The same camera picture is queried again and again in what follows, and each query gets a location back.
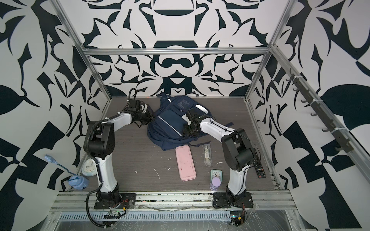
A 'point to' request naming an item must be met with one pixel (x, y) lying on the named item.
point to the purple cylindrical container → (216, 183)
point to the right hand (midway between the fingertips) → (183, 130)
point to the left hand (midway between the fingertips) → (156, 114)
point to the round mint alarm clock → (89, 169)
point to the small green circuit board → (237, 217)
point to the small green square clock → (216, 173)
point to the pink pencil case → (185, 162)
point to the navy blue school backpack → (165, 131)
